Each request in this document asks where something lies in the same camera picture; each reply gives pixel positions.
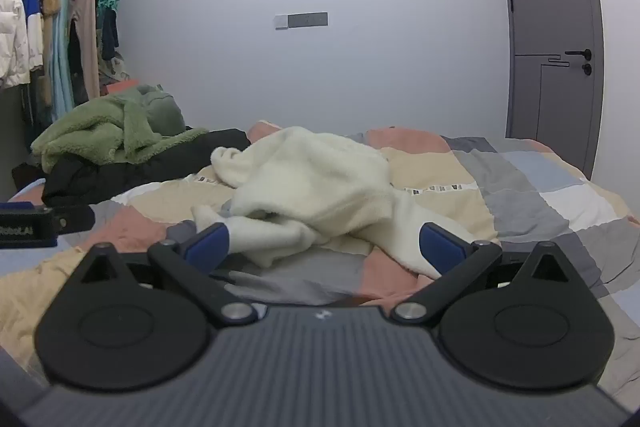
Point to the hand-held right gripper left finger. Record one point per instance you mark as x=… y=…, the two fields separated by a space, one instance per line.
x=207 y=247

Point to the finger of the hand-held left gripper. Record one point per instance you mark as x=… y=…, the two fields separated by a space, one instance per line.
x=75 y=218

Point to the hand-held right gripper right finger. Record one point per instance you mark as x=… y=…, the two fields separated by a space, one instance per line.
x=440 y=252

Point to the cream fleece sweater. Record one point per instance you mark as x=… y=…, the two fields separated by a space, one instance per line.
x=325 y=177

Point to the black jacket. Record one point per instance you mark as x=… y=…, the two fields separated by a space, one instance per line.
x=125 y=177

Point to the green fleece jacket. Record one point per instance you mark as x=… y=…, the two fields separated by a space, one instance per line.
x=95 y=127

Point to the patchwork bed quilt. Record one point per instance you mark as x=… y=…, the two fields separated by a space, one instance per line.
x=525 y=187

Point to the salmon pink cloth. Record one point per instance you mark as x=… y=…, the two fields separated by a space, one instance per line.
x=124 y=87

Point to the light blue hanging garment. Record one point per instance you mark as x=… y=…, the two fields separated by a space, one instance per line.
x=62 y=57

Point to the dark hanging garment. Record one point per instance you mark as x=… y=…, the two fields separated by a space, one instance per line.
x=109 y=32

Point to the white puffer jacket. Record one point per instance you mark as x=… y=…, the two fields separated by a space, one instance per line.
x=10 y=22

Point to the beige pink hanging garment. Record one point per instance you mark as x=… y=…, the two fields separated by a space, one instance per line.
x=85 y=7

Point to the black door lock knob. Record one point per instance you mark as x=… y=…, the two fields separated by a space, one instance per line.
x=587 y=69

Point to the grey door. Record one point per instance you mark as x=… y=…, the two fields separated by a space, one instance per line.
x=550 y=7

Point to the grey wall switch panel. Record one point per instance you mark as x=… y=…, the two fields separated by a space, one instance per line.
x=305 y=20

